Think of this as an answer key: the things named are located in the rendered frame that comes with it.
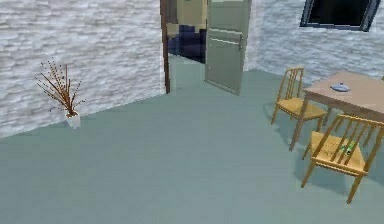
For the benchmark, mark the yellow wooden chair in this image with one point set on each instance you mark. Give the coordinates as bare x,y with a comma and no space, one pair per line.
336,154
294,106

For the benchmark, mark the dark blue sofa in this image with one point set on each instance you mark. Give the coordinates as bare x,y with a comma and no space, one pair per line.
188,43

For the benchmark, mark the grey-green room door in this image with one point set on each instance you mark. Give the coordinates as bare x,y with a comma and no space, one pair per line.
225,50

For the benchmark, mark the brown twig plant white pot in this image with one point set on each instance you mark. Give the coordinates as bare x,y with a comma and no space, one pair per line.
70,106

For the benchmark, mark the pale blue flat dish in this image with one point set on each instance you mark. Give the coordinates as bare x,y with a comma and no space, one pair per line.
340,87

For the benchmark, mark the small green bottle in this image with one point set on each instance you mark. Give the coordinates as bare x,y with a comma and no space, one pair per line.
347,147

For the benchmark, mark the brown wooden table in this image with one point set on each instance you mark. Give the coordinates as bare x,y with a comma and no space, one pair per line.
356,96

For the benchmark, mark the dark framed window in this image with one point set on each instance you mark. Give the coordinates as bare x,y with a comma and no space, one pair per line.
338,12

